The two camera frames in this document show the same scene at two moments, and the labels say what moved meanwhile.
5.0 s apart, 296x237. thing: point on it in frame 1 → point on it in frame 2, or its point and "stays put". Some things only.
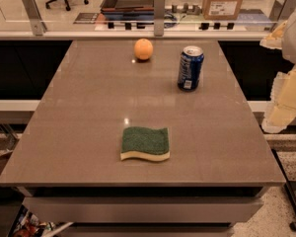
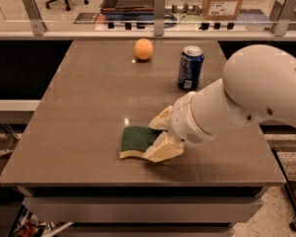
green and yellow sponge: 145,142 stays put
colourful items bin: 30,226 stays put
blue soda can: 190,65 stays put
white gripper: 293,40 → 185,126
